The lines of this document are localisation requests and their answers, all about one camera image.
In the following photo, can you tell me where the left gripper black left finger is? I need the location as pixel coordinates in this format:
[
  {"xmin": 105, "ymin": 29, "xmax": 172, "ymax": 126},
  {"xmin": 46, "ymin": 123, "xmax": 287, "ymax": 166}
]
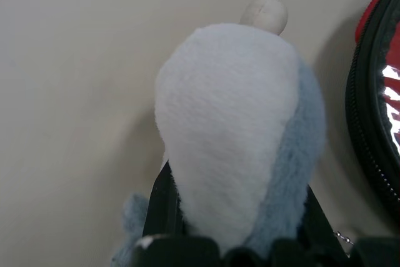
[{"xmin": 141, "ymin": 159, "xmax": 189, "ymax": 239}]

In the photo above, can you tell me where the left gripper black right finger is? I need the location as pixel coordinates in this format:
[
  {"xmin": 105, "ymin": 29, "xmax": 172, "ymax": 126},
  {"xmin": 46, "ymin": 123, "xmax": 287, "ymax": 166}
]
[{"xmin": 297, "ymin": 184, "xmax": 341, "ymax": 243}]

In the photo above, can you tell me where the blue and white plush toy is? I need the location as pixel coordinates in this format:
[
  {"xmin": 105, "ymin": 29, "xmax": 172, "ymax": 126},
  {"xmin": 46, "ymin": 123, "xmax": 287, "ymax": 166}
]
[{"xmin": 111, "ymin": 0, "xmax": 356, "ymax": 267}]

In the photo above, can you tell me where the black zippered case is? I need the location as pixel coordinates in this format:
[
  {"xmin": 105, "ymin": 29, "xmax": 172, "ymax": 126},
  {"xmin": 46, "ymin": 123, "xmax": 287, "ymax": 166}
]
[{"xmin": 344, "ymin": 0, "xmax": 400, "ymax": 215}]

